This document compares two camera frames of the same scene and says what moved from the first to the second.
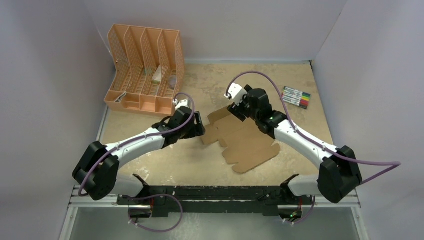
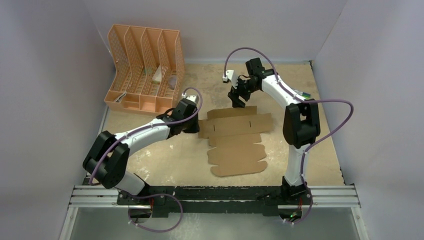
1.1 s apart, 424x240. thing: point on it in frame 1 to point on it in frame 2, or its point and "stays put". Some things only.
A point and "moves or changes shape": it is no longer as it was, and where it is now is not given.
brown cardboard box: x=248 y=144 moves or changes shape
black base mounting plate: x=254 y=201 stays put
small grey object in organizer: x=172 y=81 stays put
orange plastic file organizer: x=150 y=68 stays put
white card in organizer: x=157 y=77 stays put
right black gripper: x=236 y=108 to x=240 y=90
